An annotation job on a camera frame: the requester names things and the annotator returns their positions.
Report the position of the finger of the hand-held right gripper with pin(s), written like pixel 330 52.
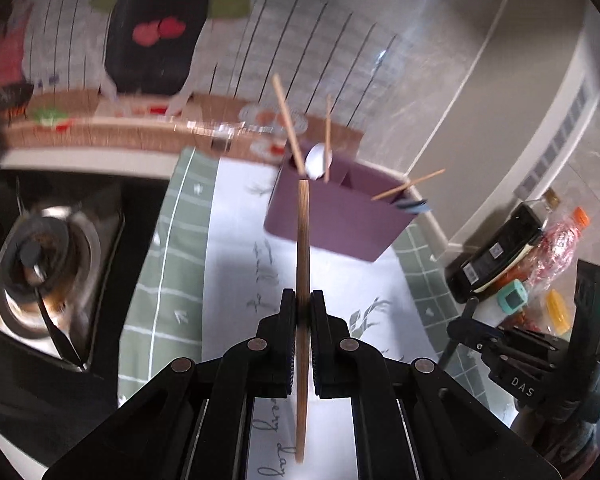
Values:
pixel 471 307
pixel 472 332

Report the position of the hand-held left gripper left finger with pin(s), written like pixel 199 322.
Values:
pixel 287 340

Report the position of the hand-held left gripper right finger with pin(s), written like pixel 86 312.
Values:
pixel 317 340

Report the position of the blue plastic spoon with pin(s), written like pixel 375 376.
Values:
pixel 415 206

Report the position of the purple utensil holder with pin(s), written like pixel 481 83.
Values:
pixel 340 220

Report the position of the white plastic spoon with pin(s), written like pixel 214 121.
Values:
pixel 315 160

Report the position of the teal timer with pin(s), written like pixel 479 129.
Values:
pixel 511 300

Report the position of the black box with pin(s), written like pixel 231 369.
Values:
pixel 495 255

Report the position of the yellow packet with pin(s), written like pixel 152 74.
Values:
pixel 557 312

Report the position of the orange cap bottle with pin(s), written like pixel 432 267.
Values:
pixel 555 245

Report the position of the green and white tablecloth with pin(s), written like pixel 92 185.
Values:
pixel 180 270

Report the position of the clear bottle brown cap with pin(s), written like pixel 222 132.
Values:
pixel 547 200

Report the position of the printed kitchen wall sticker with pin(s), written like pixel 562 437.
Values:
pixel 155 35

